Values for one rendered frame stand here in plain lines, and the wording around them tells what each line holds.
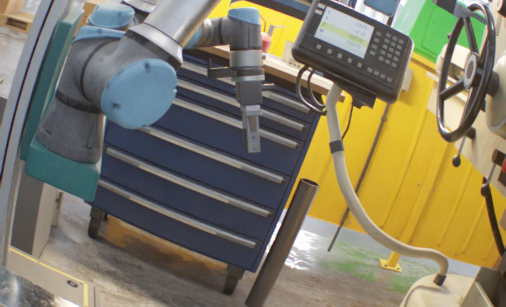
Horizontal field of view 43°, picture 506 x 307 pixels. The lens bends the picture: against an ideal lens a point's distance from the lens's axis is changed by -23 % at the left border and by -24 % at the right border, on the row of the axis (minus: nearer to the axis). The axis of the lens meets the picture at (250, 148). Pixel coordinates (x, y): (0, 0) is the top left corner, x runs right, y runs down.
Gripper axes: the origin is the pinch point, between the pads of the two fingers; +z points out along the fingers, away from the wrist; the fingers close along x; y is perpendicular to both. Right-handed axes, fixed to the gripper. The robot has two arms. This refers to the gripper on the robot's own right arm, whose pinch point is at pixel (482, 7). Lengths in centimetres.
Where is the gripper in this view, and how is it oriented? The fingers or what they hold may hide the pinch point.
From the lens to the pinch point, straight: 165.9
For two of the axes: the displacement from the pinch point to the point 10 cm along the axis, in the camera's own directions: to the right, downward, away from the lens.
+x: -3.5, 8.8, 3.3
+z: 9.4, 3.4, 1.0
